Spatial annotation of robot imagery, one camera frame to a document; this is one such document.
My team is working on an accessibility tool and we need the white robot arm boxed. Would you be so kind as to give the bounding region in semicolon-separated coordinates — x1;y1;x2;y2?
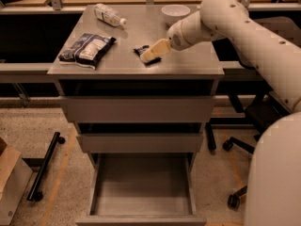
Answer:
140;0;301;226

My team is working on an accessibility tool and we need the black office chair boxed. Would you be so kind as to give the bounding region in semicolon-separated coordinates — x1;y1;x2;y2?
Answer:
217;16;301;210

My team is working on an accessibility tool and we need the cardboard box on cart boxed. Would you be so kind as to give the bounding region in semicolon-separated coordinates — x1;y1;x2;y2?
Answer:
0;138;32;226

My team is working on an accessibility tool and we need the grey top drawer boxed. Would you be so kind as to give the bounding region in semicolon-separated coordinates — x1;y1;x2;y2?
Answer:
60;96;214;123

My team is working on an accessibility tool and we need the blue white chip bag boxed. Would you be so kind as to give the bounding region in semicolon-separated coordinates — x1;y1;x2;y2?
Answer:
58;33;116;70

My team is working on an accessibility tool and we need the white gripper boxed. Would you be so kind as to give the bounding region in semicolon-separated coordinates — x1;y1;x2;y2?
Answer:
140;11;214;63

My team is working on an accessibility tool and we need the grey drawer cabinet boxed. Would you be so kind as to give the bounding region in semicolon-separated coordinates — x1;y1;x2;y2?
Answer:
47;5;225;226

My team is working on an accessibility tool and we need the dark blue rxbar wrapper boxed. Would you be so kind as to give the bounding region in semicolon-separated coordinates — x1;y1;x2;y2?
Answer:
134;45;162;66

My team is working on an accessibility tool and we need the white ceramic bowl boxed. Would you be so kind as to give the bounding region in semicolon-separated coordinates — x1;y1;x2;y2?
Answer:
161;5;190;26

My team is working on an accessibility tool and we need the grey middle drawer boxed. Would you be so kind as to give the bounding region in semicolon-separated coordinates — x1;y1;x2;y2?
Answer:
77;134;203;153

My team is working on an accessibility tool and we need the black wheeled bar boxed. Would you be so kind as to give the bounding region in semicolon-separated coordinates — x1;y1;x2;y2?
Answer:
24;132;65;202

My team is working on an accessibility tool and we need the clear plastic water bottle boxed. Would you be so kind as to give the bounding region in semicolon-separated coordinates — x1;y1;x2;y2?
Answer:
94;4;127;27

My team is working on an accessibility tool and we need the grey open bottom drawer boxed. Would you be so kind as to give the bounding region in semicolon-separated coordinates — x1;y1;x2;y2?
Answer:
76;153;206;226

